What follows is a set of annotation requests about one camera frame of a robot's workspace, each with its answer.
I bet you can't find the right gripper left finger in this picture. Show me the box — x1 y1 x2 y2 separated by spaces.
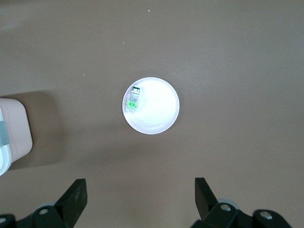
32 178 88 228

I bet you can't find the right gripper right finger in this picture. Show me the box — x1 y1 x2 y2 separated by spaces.
192 177 240 228

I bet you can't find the white lidded storage box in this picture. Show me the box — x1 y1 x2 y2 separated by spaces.
0 97 33 176

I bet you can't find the pink round plate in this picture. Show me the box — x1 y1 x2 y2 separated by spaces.
122 76 181 135

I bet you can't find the green white terminal block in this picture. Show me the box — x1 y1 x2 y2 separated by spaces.
125 95 141 114

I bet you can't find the white dark-green contact block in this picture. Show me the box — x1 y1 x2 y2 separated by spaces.
129 85 143 97

